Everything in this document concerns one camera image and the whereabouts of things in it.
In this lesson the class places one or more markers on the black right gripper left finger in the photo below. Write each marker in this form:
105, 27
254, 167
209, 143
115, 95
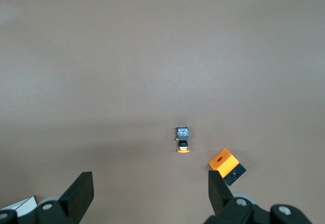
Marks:
76, 198

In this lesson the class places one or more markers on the yellow push button switch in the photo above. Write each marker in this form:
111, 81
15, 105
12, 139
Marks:
182, 139

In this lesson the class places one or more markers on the orange and black button box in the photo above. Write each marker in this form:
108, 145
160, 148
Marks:
223, 161

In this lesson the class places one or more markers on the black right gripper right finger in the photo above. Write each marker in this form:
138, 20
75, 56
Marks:
221, 198

